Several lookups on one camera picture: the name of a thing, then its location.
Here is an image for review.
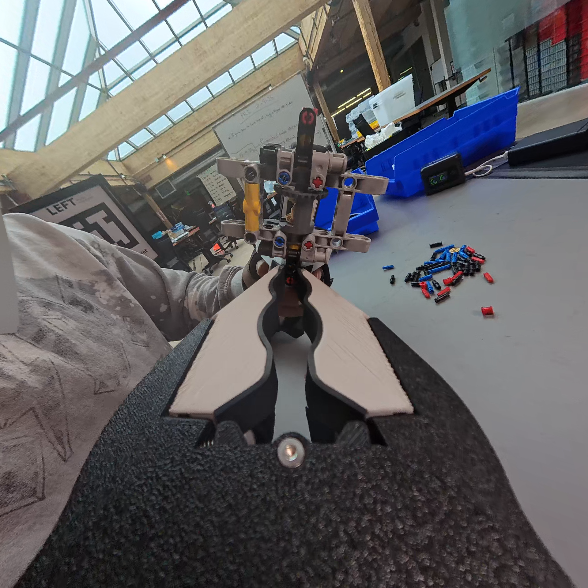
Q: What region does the pile of small connector pins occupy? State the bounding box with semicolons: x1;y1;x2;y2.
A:
404;241;487;304

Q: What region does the white cable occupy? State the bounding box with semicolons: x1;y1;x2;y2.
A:
465;152;511;177

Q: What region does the black power adapter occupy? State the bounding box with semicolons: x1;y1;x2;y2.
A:
507;119;588;167

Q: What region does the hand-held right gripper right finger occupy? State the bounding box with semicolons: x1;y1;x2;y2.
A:
300;269;415;419

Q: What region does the storage drawer rack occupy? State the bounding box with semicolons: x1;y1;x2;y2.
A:
505;18;588;99

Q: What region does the black white printed sign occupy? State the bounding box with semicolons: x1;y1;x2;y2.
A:
9;175;159;272

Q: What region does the wooden top desk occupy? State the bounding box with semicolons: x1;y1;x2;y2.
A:
400;68;492;134

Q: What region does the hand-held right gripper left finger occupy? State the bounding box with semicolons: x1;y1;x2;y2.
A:
169;266;281;421

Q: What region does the person's left hand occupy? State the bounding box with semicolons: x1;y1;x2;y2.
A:
241;255;262;295

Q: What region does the grey desk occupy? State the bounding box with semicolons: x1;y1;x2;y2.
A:
269;99;588;588

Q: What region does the large whiteboard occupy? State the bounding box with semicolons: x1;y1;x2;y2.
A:
213;73;329;159

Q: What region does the person's left forearm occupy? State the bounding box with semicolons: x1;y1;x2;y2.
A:
158;264;244;338

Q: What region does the short blue storage bin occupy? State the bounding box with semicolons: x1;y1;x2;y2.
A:
317;168;379;235

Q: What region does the person's grey sweatshirt torso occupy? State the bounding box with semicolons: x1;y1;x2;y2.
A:
0;213;217;588

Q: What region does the black office chair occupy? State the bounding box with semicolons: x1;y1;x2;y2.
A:
201;239;232;275

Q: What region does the grey toy brick assembly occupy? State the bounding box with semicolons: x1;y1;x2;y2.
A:
216;107;390;295

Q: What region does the small whiteboard with writing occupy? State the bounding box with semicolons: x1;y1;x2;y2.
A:
198;164;237;207

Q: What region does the clear plastic storage box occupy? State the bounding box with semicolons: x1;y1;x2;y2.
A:
370;73;416;125

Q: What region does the black device with green display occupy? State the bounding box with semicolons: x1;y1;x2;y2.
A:
420;153;466;196

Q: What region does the long blue storage bin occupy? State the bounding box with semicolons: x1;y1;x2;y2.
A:
365;87;520;198

